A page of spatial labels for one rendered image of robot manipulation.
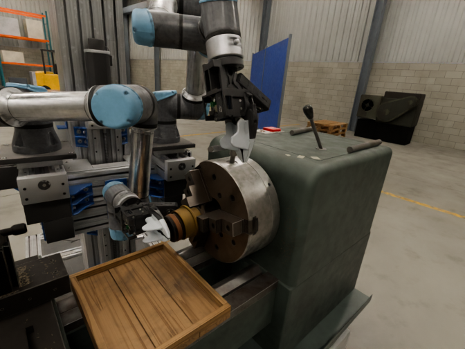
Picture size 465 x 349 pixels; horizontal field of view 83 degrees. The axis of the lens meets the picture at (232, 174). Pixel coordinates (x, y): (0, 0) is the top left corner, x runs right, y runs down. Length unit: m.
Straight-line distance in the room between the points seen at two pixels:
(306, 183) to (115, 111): 0.55
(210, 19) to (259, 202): 0.44
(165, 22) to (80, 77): 0.72
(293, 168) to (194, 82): 0.61
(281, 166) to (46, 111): 0.69
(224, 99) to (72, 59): 0.91
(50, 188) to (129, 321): 0.53
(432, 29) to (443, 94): 2.00
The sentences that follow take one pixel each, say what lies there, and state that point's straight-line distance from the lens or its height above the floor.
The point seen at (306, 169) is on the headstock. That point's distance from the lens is 0.76.
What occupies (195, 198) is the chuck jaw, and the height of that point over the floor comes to 1.13.
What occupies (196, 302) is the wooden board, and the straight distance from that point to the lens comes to 0.80.
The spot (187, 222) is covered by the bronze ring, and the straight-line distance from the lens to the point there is 0.72.
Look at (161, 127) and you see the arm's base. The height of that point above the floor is 1.23.
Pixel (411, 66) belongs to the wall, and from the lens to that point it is 10.81.
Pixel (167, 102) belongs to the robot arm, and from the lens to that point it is 1.24.
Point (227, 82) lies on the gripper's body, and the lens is 0.57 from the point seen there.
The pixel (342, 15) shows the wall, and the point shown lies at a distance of 12.04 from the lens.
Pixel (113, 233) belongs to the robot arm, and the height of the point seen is 0.96.
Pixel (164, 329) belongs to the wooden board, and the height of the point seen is 0.88.
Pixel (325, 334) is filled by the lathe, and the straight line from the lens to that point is 1.28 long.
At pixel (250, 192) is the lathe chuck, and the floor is 1.18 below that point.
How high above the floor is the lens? 1.46
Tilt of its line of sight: 20 degrees down
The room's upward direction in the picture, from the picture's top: 5 degrees clockwise
